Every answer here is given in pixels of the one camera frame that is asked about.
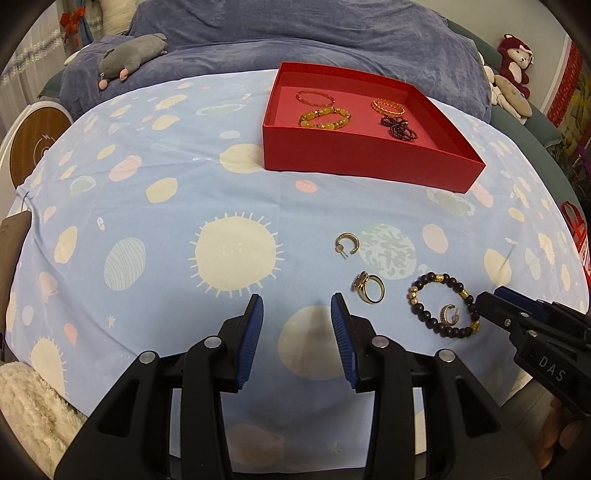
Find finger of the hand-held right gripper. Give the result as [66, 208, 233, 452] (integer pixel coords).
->
[493, 286, 555, 317]
[475, 291, 525, 334]

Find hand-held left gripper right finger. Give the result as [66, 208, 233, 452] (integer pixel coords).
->
[331, 292, 542, 480]

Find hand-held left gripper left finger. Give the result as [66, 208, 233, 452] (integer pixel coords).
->
[54, 294, 265, 480]

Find dark bead bracelet gold charms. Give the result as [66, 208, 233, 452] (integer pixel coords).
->
[407, 272, 482, 339]

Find gold ring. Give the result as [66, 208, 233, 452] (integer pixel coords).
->
[352, 271, 385, 304]

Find red cardboard box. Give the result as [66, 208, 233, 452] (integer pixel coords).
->
[262, 62, 487, 193]

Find purple bead strand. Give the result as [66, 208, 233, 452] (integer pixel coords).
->
[379, 115, 420, 141]

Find gold cuff bracelet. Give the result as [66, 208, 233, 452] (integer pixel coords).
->
[372, 97, 406, 117]

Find amber chunky bead bracelet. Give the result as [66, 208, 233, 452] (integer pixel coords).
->
[298, 106, 352, 131]

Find thin gold bangle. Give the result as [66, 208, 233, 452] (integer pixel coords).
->
[295, 89, 335, 107]

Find person's right hand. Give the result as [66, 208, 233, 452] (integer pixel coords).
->
[538, 397, 580, 472]

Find blue planet print bed sheet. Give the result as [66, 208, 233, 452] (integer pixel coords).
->
[7, 69, 589, 467]

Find flowering plant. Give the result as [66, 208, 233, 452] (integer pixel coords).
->
[554, 92, 591, 204]

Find brown cookie plush toy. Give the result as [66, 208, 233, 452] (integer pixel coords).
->
[492, 76, 534, 125]

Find white fluffy blanket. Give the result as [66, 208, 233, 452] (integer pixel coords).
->
[0, 361, 88, 467]

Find dark red plush bear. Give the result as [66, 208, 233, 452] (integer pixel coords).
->
[497, 33, 536, 100]

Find round wooden top appliance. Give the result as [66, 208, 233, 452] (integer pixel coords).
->
[0, 102, 72, 188]

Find grey plush mole toy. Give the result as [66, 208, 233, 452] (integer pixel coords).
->
[98, 33, 169, 90]

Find blue-grey plush blanket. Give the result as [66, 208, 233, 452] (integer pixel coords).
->
[60, 0, 492, 123]

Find white lace curtain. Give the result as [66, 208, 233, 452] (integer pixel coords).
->
[0, 28, 65, 93]

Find red ribbon bow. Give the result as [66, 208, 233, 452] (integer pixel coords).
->
[60, 10, 81, 47]

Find teal bed frame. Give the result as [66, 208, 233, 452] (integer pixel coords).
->
[443, 14, 591, 217]

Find red wall banner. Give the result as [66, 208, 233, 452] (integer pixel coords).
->
[549, 41, 583, 121]

